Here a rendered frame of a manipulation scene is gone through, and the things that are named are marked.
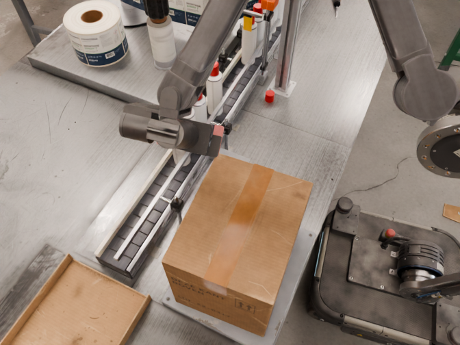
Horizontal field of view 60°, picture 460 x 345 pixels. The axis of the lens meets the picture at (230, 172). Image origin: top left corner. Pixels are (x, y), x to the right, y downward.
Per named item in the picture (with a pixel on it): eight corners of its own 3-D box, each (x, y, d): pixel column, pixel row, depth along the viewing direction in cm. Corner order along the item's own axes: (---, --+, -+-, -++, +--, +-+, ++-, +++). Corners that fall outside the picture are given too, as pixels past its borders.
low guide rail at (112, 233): (258, 27, 161) (259, 23, 159) (261, 28, 160) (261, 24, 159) (96, 255, 106) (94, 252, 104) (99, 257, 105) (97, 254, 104)
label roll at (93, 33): (92, 29, 163) (82, -5, 151) (137, 39, 159) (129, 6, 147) (66, 59, 152) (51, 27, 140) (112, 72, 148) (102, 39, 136)
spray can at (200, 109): (197, 126, 133) (192, 79, 116) (211, 131, 132) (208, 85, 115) (189, 137, 131) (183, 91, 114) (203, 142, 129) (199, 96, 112)
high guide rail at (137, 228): (276, 20, 154) (277, 18, 153) (279, 22, 154) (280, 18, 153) (114, 259, 100) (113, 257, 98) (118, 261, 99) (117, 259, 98)
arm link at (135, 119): (180, 88, 69) (195, 85, 77) (118, 75, 71) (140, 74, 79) (170, 155, 72) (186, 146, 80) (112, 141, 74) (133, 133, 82)
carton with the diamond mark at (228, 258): (220, 207, 119) (217, 151, 97) (297, 233, 114) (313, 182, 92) (175, 302, 103) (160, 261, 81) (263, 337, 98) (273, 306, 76)
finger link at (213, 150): (200, 122, 93) (189, 118, 84) (230, 128, 92) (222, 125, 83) (195, 150, 94) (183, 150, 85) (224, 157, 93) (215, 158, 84)
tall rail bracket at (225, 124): (213, 143, 135) (211, 109, 122) (232, 150, 134) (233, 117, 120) (208, 150, 134) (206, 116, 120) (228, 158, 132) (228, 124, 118)
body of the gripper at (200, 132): (168, 115, 86) (156, 112, 79) (213, 124, 84) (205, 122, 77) (163, 145, 87) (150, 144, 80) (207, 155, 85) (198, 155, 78)
